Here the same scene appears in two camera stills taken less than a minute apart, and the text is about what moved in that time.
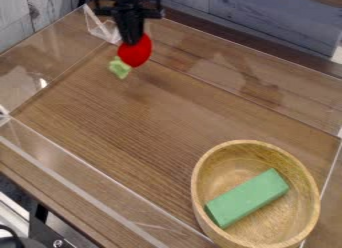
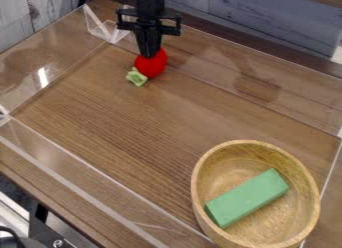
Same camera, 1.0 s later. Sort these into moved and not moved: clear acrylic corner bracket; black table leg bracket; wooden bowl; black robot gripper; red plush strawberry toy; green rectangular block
Moved: red plush strawberry toy; black robot gripper
Not moved: green rectangular block; black table leg bracket; wooden bowl; clear acrylic corner bracket
